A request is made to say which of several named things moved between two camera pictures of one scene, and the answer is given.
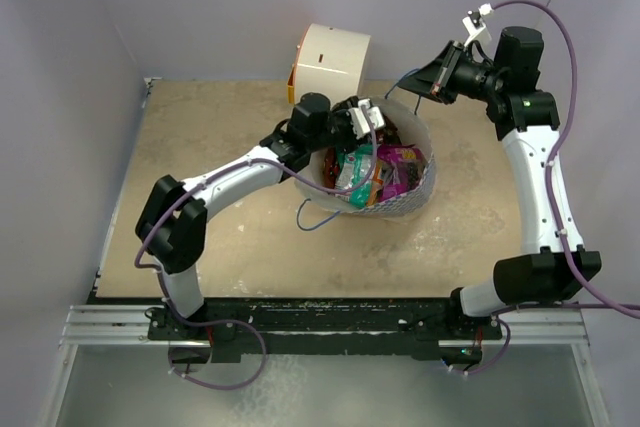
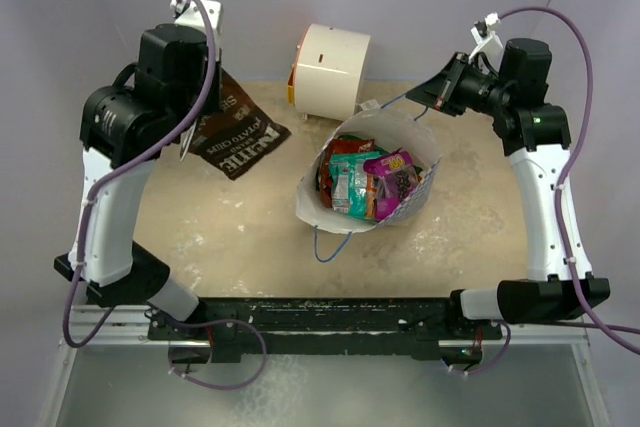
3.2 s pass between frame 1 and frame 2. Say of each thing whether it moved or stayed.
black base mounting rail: stayed
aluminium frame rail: stayed
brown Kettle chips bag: moved
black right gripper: moved
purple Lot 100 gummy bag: moved
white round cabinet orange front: stayed
